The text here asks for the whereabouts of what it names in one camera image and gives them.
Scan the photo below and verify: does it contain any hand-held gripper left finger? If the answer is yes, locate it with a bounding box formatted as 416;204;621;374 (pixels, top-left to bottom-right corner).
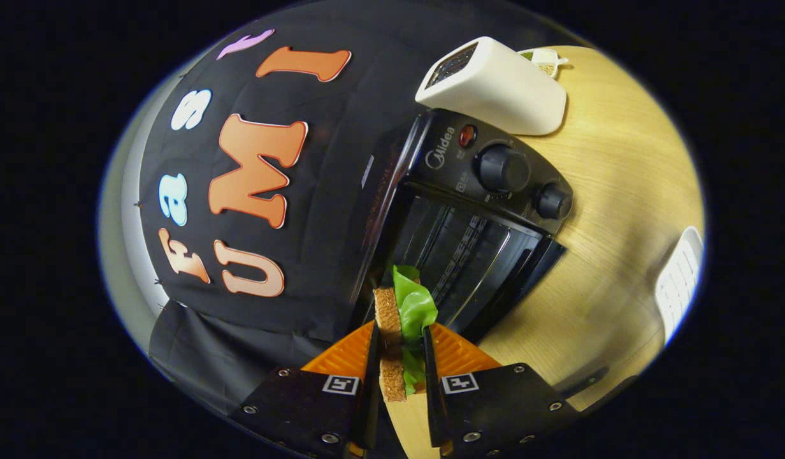
230;321;382;459

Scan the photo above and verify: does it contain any white slotted tray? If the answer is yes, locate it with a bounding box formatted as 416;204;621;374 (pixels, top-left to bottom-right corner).
654;226;705;342

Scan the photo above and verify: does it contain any black toaster oven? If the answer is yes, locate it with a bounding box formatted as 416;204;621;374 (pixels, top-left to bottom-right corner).
351;107;575;345

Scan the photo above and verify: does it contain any brown bread lettuce sandwich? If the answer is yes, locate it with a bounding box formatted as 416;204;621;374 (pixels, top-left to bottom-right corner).
372;265;439;404

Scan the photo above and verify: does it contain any small white dish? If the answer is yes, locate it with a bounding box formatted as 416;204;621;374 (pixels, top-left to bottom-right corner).
519;47;568;78

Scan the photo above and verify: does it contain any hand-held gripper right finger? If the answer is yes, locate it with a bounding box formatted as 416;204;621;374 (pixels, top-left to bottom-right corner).
421;322;581;459

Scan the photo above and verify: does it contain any white pop-up toaster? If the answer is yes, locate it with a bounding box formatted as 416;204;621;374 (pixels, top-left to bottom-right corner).
415;36;567;136

